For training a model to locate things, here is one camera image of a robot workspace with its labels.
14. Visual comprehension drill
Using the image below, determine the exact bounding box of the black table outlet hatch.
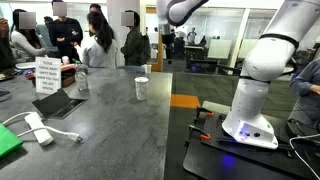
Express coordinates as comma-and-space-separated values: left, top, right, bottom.
31, 88, 88, 121

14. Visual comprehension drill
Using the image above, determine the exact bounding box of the orange floor mat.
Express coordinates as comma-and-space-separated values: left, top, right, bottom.
170, 93, 201, 110

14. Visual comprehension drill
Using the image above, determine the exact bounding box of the white paper cup with crest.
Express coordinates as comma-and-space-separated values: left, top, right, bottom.
134, 76, 149, 101

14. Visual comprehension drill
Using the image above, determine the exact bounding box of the green flat folder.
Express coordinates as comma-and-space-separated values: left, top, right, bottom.
0, 123, 24, 159

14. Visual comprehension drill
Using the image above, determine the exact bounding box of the brown wooden box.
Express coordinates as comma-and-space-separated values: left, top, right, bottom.
31, 63, 77, 88

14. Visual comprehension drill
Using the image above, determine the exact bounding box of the white cable with plug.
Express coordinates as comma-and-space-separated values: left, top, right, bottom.
16, 125, 84, 144

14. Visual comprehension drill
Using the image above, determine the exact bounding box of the man in black jacket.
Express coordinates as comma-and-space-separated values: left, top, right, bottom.
48, 0, 84, 63

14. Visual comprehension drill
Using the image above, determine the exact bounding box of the blue bin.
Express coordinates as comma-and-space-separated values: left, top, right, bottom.
189, 63, 201, 73

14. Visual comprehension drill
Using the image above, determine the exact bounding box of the black clamp with orange handle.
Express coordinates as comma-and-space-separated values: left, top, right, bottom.
194, 106, 215, 126
188, 124, 212, 141

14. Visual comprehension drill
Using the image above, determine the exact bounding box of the long-haired woman in white sweater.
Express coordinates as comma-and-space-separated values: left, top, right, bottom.
9, 8, 49, 63

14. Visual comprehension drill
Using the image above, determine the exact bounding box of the white printed sign stand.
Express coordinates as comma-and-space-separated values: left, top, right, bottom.
35, 56, 63, 95

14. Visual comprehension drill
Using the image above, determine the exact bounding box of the ponytail woman in grey sweater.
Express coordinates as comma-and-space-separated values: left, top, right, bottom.
75, 11, 119, 69

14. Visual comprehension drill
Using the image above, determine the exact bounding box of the white partition panel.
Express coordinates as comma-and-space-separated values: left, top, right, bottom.
207, 39, 233, 60
237, 39, 260, 59

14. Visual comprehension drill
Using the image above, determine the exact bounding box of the person in dark clothes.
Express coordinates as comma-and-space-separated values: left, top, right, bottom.
0, 18, 18, 71

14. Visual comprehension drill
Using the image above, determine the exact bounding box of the thin white cable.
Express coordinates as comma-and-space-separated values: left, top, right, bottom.
289, 133, 320, 180

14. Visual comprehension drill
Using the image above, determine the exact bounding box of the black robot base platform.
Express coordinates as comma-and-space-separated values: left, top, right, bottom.
182, 105, 320, 180

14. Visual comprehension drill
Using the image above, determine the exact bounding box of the clear plastic water bottle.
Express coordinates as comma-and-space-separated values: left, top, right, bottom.
73, 61, 89, 92

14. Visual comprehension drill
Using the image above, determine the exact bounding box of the wooden door frame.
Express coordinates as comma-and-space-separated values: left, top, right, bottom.
145, 6, 164, 73

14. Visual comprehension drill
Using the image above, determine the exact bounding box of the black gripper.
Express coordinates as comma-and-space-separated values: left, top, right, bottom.
162, 33, 176, 65

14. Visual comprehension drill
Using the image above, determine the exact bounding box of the dark-haired person behind group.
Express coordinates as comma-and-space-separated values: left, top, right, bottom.
88, 3, 103, 15

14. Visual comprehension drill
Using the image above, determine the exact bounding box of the white power strip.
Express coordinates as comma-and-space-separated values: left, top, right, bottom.
24, 111, 54, 147

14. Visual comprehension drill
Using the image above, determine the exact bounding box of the small plain white cup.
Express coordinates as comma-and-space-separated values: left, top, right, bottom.
143, 63, 153, 75

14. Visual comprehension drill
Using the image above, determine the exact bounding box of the person in grey-blue sweater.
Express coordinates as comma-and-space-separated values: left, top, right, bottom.
288, 59, 320, 129

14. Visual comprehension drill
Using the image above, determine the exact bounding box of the white plate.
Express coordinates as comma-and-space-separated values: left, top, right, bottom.
14, 61, 37, 70

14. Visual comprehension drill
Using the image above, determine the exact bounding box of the distant standing person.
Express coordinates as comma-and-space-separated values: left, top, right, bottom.
187, 27, 198, 45

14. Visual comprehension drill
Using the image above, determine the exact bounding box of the white power strip cord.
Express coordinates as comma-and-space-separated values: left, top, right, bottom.
1, 111, 33, 126

